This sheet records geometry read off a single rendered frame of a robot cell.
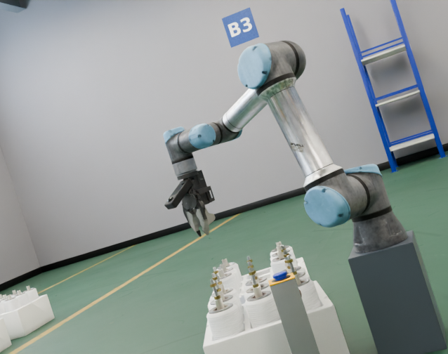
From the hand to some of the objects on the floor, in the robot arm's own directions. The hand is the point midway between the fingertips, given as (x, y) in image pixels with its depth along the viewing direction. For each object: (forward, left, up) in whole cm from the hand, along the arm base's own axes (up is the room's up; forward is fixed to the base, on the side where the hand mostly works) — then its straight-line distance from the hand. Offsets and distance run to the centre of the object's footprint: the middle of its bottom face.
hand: (201, 232), depth 212 cm
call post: (-30, +33, -46) cm, 65 cm away
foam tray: (-15, +8, -46) cm, 49 cm away
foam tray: (+219, -173, -46) cm, 283 cm away
